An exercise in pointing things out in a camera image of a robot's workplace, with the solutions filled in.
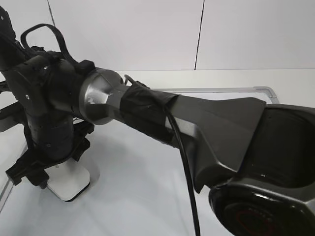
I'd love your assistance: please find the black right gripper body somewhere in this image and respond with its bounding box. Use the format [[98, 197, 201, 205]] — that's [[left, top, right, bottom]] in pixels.
[[20, 122, 95, 174]]

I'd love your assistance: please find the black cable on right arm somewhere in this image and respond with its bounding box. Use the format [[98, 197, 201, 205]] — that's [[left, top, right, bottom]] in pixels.
[[124, 74, 202, 236]]

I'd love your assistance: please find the white rectangular board eraser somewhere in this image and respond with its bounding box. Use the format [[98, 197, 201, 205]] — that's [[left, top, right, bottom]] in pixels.
[[45, 159, 90, 202]]

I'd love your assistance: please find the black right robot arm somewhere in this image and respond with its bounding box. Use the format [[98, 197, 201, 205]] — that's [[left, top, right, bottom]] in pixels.
[[0, 56, 315, 236]]

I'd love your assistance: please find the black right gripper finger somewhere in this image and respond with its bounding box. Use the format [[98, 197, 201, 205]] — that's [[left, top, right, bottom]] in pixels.
[[5, 158, 32, 186], [27, 170, 49, 189]]

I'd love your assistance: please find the black strap cable loop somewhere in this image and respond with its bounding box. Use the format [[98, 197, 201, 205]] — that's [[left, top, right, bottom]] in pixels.
[[20, 23, 95, 73]]

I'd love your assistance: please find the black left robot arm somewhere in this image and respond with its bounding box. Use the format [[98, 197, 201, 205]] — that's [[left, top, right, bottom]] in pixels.
[[0, 7, 29, 71]]

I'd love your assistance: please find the white board with grey frame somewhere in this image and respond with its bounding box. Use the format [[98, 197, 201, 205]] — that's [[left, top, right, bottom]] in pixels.
[[0, 86, 280, 236]]

